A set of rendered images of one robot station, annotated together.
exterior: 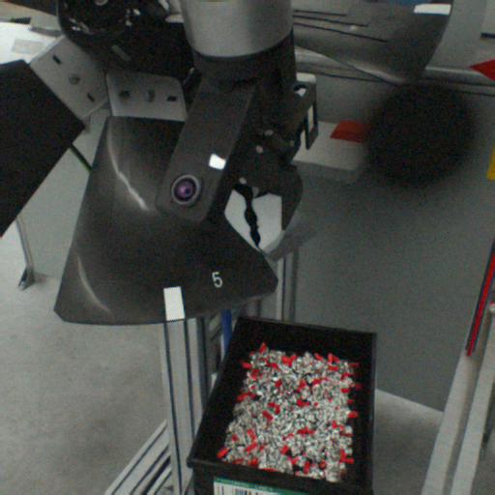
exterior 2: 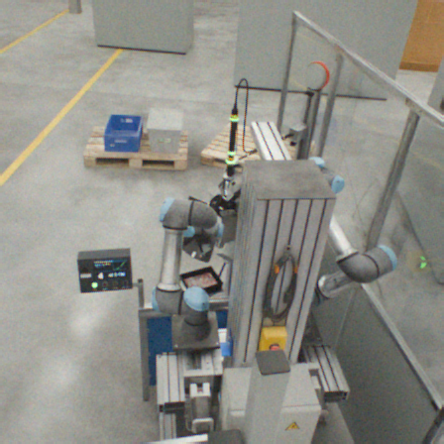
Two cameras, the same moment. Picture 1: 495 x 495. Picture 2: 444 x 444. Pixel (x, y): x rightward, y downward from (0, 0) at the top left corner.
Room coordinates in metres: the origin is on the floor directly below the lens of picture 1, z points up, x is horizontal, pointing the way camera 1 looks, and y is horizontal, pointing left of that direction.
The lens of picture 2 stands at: (-0.86, -1.67, 2.78)
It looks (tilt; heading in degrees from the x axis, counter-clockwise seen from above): 36 degrees down; 49
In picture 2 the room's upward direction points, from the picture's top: 4 degrees clockwise
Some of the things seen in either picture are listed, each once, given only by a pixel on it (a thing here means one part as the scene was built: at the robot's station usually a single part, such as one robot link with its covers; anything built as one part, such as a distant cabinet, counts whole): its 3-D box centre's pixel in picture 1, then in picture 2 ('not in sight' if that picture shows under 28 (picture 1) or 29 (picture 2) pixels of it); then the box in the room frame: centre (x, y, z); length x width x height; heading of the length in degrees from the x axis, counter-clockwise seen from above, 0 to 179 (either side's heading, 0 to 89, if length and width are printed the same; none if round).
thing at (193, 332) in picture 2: not in sight; (195, 321); (0.09, -0.46, 1.09); 0.15 x 0.15 x 0.10
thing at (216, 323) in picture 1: (215, 322); not in sight; (0.93, 0.07, 0.56); 0.19 x 0.04 x 0.04; 153
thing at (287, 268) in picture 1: (286, 297); not in sight; (1.21, -0.10, 0.42); 0.04 x 0.04 x 0.83; 63
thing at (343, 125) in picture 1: (352, 131); not in sight; (1.22, -0.23, 0.87); 0.08 x 0.08 x 0.02; 66
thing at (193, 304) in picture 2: not in sight; (194, 304); (0.08, -0.45, 1.20); 0.13 x 0.12 x 0.14; 133
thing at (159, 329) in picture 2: not in sight; (213, 346); (0.42, -0.22, 0.45); 0.82 x 0.02 x 0.66; 153
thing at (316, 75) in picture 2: not in sight; (316, 75); (1.38, 0.15, 1.88); 0.16 x 0.07 x 0.16; 98
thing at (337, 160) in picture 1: (293, 142); not in sight; (1.21, -0.10, 0.85); 0.36 x 0.24 x 0.03; 63
